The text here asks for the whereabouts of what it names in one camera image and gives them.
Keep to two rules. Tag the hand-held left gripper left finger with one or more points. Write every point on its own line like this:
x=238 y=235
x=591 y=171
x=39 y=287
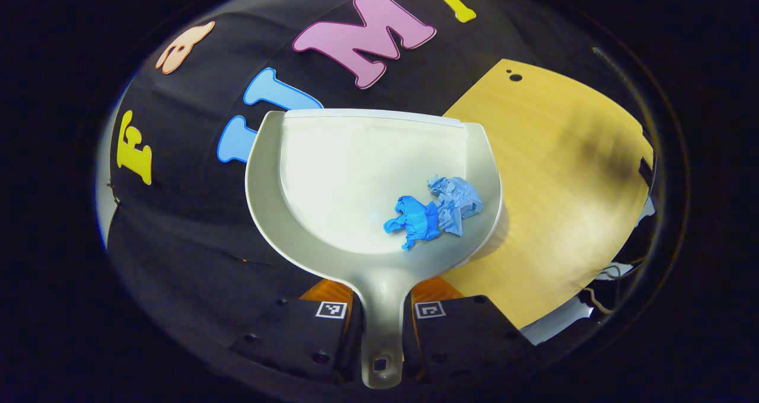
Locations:
x=296 y=338

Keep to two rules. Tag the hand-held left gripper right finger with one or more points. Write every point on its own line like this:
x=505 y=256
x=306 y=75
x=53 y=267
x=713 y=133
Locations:
x=468 y=338

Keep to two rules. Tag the dark blue paper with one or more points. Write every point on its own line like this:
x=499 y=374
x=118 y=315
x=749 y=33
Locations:
x=415 y=219

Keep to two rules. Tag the light blue paper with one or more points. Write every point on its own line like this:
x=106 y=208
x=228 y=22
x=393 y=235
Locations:
x=456 y=204

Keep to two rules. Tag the grey plastic dustpan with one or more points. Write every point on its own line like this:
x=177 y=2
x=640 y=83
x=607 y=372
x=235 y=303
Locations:
x=332 y=178

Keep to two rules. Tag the black backdrop cloth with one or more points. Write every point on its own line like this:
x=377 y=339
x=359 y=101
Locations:
x=195 y=225

